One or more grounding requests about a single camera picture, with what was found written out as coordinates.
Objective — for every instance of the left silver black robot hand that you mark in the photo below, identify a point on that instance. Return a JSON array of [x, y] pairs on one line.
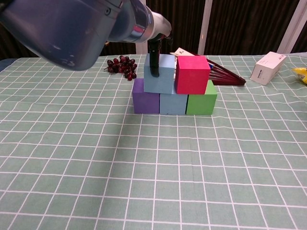
[[160, 26]]

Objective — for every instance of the light blue foam cube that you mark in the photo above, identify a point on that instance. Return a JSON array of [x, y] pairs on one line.
[[172, 104], [165, 79]]

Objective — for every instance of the red foam cube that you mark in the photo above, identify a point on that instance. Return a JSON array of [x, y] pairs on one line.
[[192, 76]]

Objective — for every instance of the purple foam cube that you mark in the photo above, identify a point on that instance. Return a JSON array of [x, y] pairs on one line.
[[146, 103]]

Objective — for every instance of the green foam cube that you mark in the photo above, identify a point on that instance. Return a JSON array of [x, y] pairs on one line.
[[201, 103]]

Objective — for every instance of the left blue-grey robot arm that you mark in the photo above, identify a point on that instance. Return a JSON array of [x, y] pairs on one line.
[[72, 28]]

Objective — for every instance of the dark red grape bunch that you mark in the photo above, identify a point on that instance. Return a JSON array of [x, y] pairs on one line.
[[122, 67]]

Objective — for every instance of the dark pleated curtain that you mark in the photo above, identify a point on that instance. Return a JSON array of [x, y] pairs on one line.
[[239, 26]]

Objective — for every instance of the painted paper folding fan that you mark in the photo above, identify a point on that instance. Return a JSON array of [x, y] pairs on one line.
[[225, 75]]

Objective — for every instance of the white cardboard box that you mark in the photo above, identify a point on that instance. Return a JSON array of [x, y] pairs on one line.
[[266, 69]]

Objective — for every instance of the green checked tablecloth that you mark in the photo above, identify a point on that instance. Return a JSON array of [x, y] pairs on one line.
[[153, 172]]

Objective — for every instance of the yellow snack bag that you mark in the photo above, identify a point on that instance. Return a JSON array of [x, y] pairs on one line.
[[302, 74]]

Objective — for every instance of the blue padded table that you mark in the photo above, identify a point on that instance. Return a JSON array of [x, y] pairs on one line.
[[2, 64]]

